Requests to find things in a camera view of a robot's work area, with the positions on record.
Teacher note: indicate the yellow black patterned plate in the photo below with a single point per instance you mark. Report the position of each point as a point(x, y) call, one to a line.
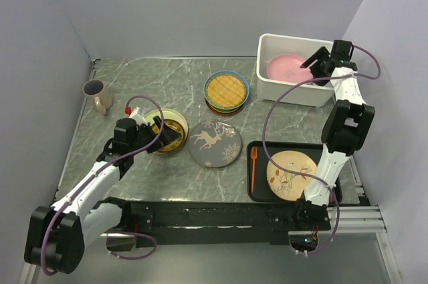
point(173, 120)

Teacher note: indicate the stack of coloured plates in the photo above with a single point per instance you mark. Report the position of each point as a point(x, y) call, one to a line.
point(221, 112)

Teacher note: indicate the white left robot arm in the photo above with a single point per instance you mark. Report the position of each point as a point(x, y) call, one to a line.
point(59, 234)

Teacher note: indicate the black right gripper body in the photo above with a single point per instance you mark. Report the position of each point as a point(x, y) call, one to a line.
point(317, 69)

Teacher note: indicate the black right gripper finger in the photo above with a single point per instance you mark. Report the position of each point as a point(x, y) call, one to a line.
point(322, 81)
point(317, 60)

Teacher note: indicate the blue plate with bamboo mat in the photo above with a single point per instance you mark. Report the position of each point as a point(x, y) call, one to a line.
point(226, 90)

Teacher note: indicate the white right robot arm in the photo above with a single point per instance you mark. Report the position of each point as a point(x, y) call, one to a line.
point(343, 133)

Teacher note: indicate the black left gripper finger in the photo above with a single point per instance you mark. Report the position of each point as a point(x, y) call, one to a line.
point(157, 122)
point(172, 136)

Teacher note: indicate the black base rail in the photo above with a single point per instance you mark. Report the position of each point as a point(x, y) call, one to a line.
point(193, 223)

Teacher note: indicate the grey reindeer plate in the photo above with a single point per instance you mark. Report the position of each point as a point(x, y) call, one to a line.
point(214, 144)

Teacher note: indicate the black tray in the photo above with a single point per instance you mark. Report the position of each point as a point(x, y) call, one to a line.
point(262, 192)

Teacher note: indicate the pink mug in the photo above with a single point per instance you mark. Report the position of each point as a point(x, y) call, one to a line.
point(99, 93)

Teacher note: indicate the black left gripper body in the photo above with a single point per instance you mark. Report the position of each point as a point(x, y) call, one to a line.
point(144, 137)

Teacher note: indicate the pink plate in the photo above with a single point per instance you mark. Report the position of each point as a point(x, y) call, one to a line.
point(286, 68)

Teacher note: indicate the beige bird plate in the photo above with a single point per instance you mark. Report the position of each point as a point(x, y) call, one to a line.
point(285, 185)

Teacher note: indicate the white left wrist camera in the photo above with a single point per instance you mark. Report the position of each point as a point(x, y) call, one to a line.
point(136, 114)

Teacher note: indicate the orange plastic fork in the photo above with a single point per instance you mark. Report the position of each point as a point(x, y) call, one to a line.
point(253, 168)

